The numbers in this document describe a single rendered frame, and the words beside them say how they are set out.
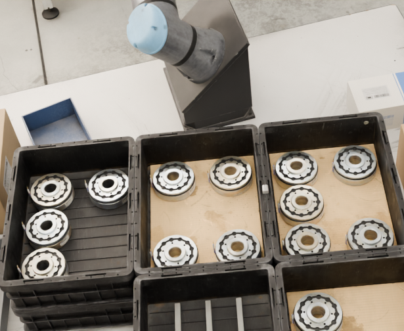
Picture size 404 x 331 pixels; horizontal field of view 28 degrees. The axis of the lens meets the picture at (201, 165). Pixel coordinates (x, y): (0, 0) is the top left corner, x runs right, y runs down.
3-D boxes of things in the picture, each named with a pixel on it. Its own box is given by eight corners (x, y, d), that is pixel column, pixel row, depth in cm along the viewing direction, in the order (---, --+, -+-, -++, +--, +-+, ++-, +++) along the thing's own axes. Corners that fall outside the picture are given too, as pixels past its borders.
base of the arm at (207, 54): (184, 51, 230) (156, 37, 224) (221, 20, 221) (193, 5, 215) (190, 94, 222) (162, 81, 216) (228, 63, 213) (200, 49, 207)
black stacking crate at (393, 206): (260, 155, 209) (258, 125, 200) (378, 144, 207) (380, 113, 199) (276, 290, 184) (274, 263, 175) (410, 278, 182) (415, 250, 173)
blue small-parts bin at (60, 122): (27, 132, 237) (20, 115, 232) (75, 113, 240) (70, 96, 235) (48, 180, 225) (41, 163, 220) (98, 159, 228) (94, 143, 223)
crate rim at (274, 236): (257, 129, 202) (257, 123, 200) (381, 117, 200) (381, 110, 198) (274, 268, 176) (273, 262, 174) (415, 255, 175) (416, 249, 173)
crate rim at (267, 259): (136, 141, 203) (134, 134, 201) (257, 129, 202) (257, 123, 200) (135, 280, 178) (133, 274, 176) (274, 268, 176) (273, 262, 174)
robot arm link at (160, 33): (166, 73, 215) (125, 55, 207) (159, 36, 223) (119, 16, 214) (196, 46, 209) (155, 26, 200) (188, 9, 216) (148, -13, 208)
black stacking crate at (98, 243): (27, 177, 212) (15, 149, 203) (141, 166, 210) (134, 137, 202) (11, 314, 187) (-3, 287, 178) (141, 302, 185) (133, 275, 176)
